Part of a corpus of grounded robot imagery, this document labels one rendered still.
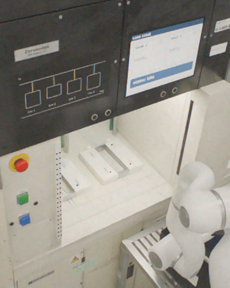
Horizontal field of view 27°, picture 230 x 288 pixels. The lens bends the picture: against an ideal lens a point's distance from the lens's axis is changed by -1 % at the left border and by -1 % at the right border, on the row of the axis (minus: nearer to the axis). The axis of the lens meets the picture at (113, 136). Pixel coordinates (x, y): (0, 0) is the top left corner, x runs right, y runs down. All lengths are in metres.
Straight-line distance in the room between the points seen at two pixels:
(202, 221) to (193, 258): 0.38
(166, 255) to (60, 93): 0.61
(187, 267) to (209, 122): 0.56
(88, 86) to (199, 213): 0.51
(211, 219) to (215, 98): 0.70
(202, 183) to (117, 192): 0.85
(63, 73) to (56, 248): 0.75
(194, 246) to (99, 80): 0.57
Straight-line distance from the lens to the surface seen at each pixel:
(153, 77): 1.53
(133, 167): 2.07
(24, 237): 1.68
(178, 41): 1.52
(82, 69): 1.34
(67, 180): 2.01
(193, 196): 1.13
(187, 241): 1.46
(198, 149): 1.85
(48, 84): 1.31
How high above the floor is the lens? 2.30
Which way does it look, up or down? 39 degrees down
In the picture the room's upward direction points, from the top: 4 degrees clockwise
